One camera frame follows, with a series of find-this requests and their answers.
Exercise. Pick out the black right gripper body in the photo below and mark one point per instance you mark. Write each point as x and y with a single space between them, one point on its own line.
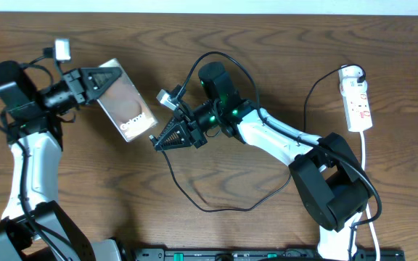
205 121

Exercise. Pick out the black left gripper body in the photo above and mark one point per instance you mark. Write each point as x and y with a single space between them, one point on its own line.
75 91

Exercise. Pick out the white power strip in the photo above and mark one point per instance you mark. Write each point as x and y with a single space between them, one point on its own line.
356 104

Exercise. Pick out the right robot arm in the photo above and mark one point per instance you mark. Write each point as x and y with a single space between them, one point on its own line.
331 183

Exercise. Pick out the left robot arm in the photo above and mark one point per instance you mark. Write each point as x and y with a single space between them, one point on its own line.
33 225

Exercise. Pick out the white USB charger adapter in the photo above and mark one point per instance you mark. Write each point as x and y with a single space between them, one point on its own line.
350 74

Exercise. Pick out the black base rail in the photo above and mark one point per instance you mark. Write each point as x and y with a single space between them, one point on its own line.
154 254

